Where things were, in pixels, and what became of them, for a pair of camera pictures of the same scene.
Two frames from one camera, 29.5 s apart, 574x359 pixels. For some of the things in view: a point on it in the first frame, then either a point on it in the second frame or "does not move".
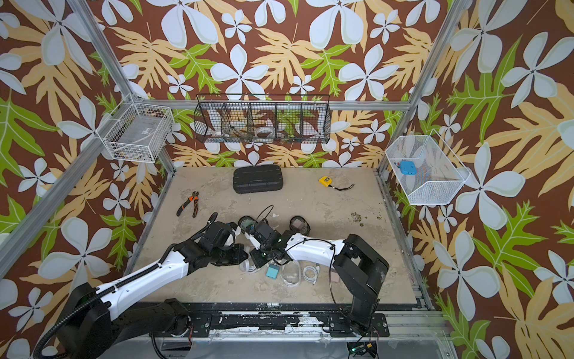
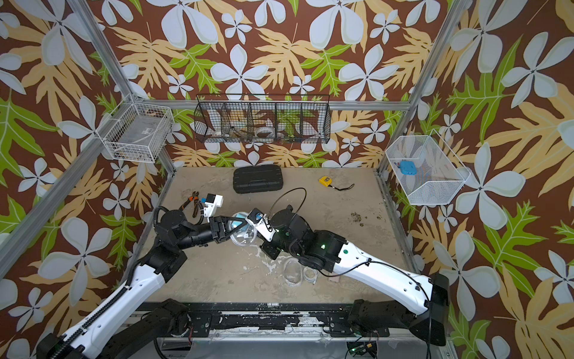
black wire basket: x=262 y=118 does not move
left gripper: x=239 y=257 → x=219 y=230
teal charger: x=272 y=271 → x=236 y=224
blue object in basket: x=408 y=167 does not move
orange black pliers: x=195 y=197 does not move
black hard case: x=257 y=179 does not move
